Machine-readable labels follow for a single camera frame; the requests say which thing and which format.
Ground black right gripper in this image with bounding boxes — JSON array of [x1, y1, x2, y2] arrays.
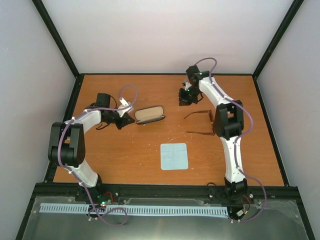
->
[[177, 86, 201, 107]]

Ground black glasses case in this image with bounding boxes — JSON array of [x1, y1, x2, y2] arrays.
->
[[134, 106, 165, 125]]

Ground brown sunglasses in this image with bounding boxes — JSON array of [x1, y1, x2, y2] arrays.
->
[[184, 110, 216, 136]]

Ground light blue cleaning cloth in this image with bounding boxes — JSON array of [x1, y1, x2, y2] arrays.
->
[[160, 143, 189, 171]]

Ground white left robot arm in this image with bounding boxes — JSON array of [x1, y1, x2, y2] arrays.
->
[[48, 93, 135, 202]]

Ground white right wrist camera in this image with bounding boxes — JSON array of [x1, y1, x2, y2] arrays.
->
[[182, 78, 192, 91]]

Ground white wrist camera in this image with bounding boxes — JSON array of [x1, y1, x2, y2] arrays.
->
[[117, 97, 134, 118], [182, 78, 192, 91]]

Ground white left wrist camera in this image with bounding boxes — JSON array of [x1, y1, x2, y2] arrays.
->
[[117, 97, 134, 118]]

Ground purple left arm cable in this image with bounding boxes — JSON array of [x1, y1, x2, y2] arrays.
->
[[57, 84, 140, 227]]

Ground black aluminium frame rail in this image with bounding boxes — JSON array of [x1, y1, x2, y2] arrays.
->
[[32, 182, 300, 203]]

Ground light blue cable duct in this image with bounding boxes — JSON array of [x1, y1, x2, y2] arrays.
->
[[38, 203, 228, 218]]

